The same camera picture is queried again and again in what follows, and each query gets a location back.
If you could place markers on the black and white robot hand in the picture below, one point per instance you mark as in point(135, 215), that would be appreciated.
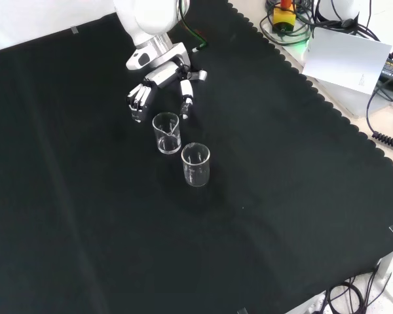
point(162, 75)

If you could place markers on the clear glass beaker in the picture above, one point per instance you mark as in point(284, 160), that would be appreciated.
point(196, 180)
point(165, 148)

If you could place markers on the yellow stop button box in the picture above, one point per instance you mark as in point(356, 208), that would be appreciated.
point(283, 19)

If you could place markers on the black bench cloth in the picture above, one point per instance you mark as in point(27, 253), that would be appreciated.
point(118, 212)

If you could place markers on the pale board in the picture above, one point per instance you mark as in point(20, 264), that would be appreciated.
point(344, 59)

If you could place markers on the pale grey slab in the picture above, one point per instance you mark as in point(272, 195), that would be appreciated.
point(347, 98)

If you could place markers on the white power strip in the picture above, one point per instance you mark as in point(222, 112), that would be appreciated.
point(316, 304)

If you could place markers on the white metal bracket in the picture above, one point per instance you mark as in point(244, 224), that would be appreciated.
point(388, 266)

